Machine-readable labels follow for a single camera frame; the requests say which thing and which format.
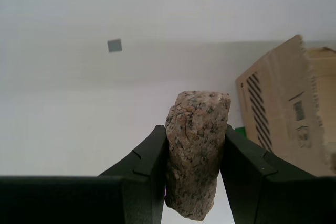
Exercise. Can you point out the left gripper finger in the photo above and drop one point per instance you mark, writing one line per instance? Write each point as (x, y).
(78, 200)
(283, 200)

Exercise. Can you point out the pinkish speckled granite rock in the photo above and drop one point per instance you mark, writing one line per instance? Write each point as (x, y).
(195, 142)

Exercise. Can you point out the brown cardboard box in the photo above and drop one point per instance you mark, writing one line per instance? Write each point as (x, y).
(283, 90)

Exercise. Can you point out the grey tape square marker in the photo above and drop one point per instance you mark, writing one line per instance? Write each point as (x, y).
(114, 45)

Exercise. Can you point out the green tape square marker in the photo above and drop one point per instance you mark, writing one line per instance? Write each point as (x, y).
(241, 131)

